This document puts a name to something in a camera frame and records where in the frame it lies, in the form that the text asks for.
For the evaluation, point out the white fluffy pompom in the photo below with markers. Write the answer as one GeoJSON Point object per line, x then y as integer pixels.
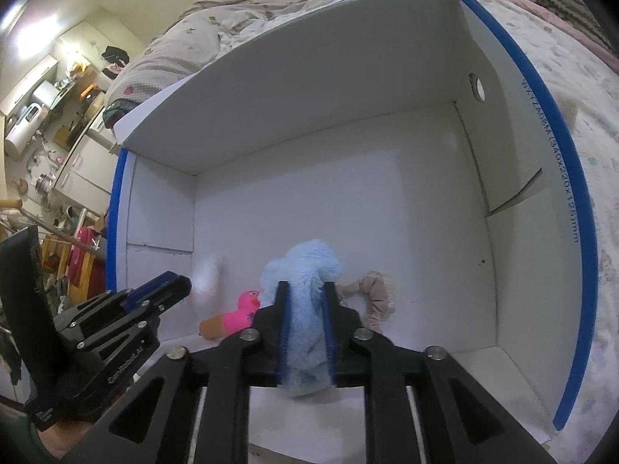
{"type": "Point", "coordinates": [208, 280]}

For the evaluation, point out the light blue fluffy plush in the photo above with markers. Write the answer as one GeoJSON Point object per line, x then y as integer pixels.
{"type": "Point", "coordinates": [307, 275]}

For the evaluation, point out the zigzag knitted blanket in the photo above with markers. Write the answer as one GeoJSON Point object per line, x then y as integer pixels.
{"type": "Point", "coordinates": [570, 5]}

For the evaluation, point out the white kitchen cabinet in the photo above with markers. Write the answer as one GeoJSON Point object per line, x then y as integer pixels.
{"type": "Point", "coordinates": [29, 82]}
{"type": "Point", "coordinates": [87, 169]}

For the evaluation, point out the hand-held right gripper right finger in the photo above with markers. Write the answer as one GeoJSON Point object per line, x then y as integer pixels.
{"type": "Point", "coordinates": [331, 333]}

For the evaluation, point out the white lower kitchen cabinet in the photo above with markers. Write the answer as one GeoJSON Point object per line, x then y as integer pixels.
{"type": "Point", "coordinates": [87, 169]}

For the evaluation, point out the person's left hand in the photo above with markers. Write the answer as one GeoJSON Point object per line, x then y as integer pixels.
{"type": "Point", "coordinates": [65, 442]}

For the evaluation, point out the blue and white cardboard box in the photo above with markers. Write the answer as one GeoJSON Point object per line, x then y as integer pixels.
{"type": "Point", "coordinates": [387, 179]}

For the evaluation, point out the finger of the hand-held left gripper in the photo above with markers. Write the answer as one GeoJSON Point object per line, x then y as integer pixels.
{"type": "Point", "coordinates": [145, 286]}
{"type": "Point", "coordinates": [167, 295]}

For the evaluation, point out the pink and orange plush toy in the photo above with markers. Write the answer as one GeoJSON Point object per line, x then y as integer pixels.
{"type": "Point", "coordinates": [237, 316]}

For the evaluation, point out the beige fabric scrunchie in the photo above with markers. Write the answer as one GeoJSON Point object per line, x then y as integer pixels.
{"type": "Point", "coordinates": [375, 295]}

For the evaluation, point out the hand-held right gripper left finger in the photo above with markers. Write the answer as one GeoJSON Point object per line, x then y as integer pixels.
{"type": "Point", "coordinates": [282, 333]}

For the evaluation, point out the red cloth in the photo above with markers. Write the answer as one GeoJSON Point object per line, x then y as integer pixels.
{"type": "Point", "coordinates": [87, 256]}

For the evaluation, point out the beige printed quilt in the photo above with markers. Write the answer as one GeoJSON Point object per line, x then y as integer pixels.
{"type": "Point", "coordinates": [193, 38]}

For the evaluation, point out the white upper kitchen cabinet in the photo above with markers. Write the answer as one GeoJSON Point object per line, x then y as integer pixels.
{"type": "Point", "coordinates": [29, 82]}

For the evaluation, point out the dark hanging clothes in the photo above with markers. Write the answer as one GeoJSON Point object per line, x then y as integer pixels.
{"type": "Point", "coordinates": [116, 60]}

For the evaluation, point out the pink blanket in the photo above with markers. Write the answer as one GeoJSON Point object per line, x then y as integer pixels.
{"type": "Point", "coordinates": [556, 19]}

